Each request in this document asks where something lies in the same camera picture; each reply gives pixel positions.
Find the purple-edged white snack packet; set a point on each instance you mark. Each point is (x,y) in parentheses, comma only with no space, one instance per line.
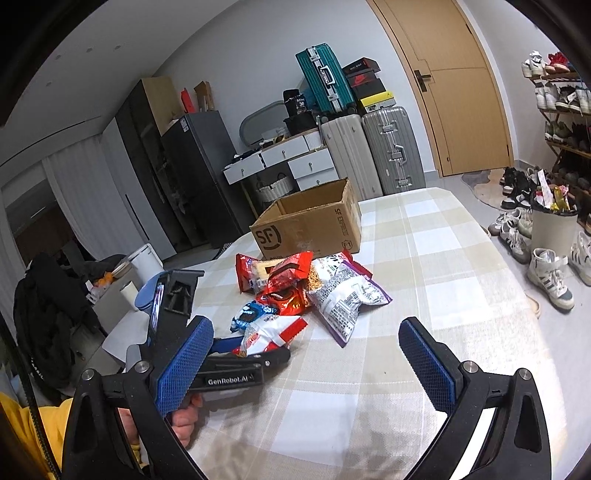
(344,307)

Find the teal hard suitcase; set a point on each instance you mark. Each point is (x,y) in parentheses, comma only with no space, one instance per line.
(318,78)

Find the white and red snack packet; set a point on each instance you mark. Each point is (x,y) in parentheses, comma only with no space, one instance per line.
(270,334)

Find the white lidded bin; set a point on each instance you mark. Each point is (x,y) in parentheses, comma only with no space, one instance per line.
(145,263)

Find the white wardrobe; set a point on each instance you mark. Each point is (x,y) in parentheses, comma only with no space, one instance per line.
(134,198)

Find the dark grey refrigerator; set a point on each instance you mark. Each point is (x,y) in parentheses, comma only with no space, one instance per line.
(203,184)

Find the grey and white woven basket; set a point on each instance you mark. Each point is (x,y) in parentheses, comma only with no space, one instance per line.
(274,189)

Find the blue cookie snack packet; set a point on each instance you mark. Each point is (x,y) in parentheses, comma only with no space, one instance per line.
(251,316)

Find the person's left hand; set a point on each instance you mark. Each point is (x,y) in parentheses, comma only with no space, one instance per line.
(184,422)

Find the wooden door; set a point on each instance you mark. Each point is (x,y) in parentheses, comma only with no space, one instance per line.
(461,92)

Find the white curtain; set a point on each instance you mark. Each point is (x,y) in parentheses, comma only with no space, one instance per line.
(78,203)

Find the black jacket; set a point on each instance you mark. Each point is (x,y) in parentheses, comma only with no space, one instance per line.
(51,309)

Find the brown cardboard box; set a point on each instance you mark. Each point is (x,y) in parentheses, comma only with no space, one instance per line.
(304,230)

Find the beige hard suitcase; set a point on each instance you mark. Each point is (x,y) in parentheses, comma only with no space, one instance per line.
(348,152)

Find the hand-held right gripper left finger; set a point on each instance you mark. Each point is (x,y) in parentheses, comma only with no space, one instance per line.
(184,364)

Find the silver hard suitcase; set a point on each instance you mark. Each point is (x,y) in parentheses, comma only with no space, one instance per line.
(395,147)

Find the small brown cardboard carton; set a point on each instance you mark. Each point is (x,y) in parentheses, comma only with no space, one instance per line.
(204,96)

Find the dark red chocolate snack packet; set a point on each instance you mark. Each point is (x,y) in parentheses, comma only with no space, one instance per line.
(288,270)

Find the red and black shoe box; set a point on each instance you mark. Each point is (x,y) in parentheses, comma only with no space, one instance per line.
(364,79)

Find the white trash bin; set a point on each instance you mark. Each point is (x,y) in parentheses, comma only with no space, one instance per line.
(554,230)

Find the white paper roll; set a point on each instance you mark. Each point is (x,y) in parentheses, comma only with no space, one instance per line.
(128,295)

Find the rows of assorted shoes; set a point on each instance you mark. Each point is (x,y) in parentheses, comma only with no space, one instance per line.
(561,97)

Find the fluffy brown and white rug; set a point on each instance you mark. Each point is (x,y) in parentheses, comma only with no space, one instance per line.
(485,189)

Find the red chip snack packet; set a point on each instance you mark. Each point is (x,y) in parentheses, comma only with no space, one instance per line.
(249,272)

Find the black box with white label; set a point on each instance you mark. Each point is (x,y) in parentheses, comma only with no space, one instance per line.
(294,102)

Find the cluster of sneakers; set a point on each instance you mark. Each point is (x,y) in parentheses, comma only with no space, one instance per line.
(551,277)

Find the grey oval frame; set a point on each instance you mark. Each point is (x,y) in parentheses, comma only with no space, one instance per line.
(251,122)

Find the black shoe box red stripe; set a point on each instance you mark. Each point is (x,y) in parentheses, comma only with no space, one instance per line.
(360,65)

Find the wooden shoe rack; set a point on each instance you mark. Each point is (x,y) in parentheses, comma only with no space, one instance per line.
(570,147)

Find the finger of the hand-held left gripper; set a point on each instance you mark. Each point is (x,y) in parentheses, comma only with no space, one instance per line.
(224,345)
(277,359)

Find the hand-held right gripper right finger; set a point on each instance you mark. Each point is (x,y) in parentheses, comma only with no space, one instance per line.
(425,364)

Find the large tan cardboard carton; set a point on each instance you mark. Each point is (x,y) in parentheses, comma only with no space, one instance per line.
(161,104)

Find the red cookie snack packet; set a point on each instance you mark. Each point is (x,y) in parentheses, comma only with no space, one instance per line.
(284,300)

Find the person's left forearm yellow sleeve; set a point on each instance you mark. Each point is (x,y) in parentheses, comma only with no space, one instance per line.
(27,438)

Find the blue bowl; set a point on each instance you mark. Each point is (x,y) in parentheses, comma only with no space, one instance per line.
(145,295)

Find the plain black shoe box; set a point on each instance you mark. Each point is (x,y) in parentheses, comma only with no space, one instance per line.
(371,90)

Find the flat black box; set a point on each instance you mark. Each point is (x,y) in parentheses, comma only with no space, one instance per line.
(300,124)

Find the white drawer desk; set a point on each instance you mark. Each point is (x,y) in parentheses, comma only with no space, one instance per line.
(300,159)

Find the tall black cabinet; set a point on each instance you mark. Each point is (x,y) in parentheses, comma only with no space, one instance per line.
(147,152)

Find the red paper bag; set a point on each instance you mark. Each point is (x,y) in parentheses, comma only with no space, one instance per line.
(187,101)

